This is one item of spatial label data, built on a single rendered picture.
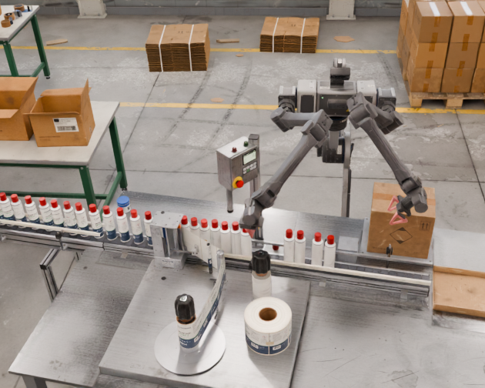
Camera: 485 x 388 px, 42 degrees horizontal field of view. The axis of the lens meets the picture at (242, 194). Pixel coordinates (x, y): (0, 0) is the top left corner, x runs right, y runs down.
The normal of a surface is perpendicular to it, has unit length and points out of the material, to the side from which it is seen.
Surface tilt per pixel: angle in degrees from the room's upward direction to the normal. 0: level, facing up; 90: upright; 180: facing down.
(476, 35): 91
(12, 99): 89
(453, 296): 0
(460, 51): 88
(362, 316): 0
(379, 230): 90
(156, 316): 0
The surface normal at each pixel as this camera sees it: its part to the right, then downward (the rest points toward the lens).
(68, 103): 0.00, 0.58
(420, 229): -0.22, 0.60
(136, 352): -0.04, -0.79
